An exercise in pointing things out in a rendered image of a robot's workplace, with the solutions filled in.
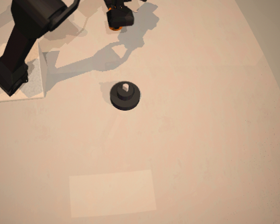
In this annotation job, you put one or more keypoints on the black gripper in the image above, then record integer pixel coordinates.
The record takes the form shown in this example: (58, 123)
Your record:
(121, 16)

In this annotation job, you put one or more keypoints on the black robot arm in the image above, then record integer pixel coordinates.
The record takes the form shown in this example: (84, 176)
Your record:
(33, 19)

